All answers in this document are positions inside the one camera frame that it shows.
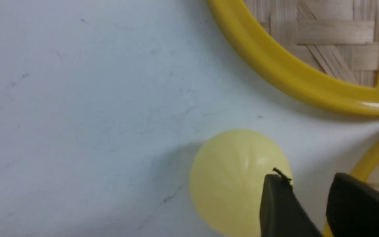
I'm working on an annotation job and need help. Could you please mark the yellow bun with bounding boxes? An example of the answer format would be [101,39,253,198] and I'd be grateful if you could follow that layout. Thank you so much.
[189,129,293,237]

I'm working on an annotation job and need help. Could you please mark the bamboo steamer tray yellow rim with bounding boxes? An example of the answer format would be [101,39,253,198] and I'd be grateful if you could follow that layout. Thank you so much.
[323,127,379,237]

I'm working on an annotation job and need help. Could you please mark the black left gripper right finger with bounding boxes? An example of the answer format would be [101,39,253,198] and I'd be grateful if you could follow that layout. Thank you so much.
[326,173,379,237]

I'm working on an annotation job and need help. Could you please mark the woven bamboo steamer lid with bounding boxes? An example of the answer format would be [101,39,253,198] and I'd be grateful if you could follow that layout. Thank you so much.
[207,0,379,117]

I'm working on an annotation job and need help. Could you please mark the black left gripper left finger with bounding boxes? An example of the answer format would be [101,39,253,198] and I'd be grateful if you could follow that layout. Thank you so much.
[259,168,322,237]

